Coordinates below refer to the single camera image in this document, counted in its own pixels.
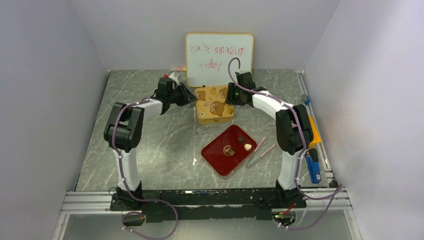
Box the yellow plastic bin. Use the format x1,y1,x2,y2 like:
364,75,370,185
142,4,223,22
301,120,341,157
308,116,322,148

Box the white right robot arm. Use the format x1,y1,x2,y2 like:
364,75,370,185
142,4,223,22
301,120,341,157
225,71,314,208

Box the gold chocolate tin box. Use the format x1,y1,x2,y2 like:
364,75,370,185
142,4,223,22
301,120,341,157
196,111,235,125

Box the red rectangular tray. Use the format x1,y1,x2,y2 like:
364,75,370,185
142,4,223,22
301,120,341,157
201,124,258,177

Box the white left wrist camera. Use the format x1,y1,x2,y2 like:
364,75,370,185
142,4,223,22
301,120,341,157
163,72,180,86

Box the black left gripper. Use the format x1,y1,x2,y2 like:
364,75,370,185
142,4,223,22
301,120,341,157
168,82,198,107

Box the beige heart chocolate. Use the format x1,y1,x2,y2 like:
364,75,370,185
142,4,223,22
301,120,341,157
244,143,252,151

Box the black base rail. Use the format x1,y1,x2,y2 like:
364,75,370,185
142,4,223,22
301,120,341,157
109,186,307,223

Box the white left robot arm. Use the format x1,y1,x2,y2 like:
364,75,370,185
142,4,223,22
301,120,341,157
103,72,197,210

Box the whiteboard with yellow frame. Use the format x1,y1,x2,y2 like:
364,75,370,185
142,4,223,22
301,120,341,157
185,32,255,88

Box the metal tweezers with pink grips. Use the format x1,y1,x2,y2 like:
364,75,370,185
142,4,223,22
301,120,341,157
245,137,276,168

